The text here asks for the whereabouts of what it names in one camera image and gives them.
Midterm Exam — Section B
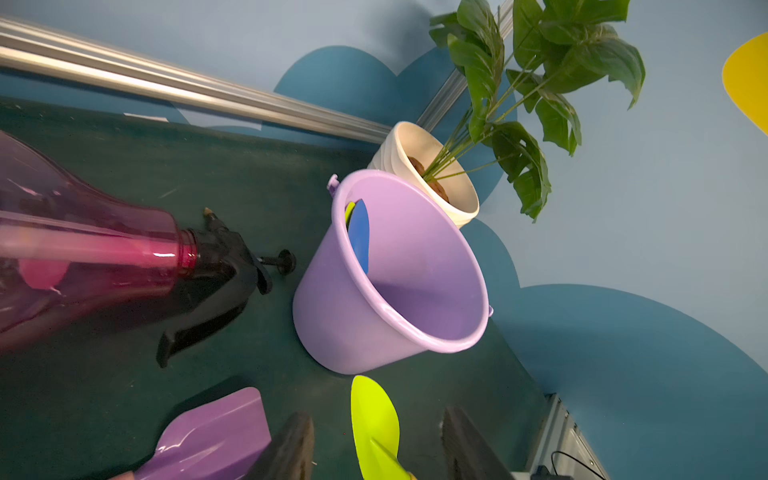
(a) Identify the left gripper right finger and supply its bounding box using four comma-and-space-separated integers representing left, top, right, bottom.
441, 406, 512, 480

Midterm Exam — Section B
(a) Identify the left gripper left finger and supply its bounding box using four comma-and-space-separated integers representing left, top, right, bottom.
244, 412, 315, 480

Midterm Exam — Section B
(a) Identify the purple scoop pink handle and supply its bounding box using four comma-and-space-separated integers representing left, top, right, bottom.
118, 387, 271, 479

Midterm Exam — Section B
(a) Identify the green trowel yellow handle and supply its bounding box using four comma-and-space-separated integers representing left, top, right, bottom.
350, 375, 415, 480
345, 202, 356, 229

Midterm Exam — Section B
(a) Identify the purple plastic bucket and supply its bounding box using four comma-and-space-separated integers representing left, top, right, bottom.
292, 169, 491, 375

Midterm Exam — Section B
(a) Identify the blue trowel wooden handle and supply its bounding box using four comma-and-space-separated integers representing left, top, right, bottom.
347, 199, 370, 274

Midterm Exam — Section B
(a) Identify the pink transparent spray bottle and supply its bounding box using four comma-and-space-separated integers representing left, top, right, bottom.
1, 134, 296, 366

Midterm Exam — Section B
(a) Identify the white ribbed plant pot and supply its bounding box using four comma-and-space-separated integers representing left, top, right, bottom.
368, 121, 480, 228

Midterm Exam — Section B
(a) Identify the green artificial monstera plant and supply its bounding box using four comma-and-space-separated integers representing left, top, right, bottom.
420, 1, 646, 219

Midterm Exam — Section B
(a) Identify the back horizontal aluminium bar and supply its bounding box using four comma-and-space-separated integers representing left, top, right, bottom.
1, 17, 390, 143

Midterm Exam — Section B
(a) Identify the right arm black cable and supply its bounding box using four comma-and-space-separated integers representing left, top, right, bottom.
548, 449, 607, 480

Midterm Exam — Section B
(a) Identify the right aluminium frame post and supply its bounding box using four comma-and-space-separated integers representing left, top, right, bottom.
417, 0, 514, 131

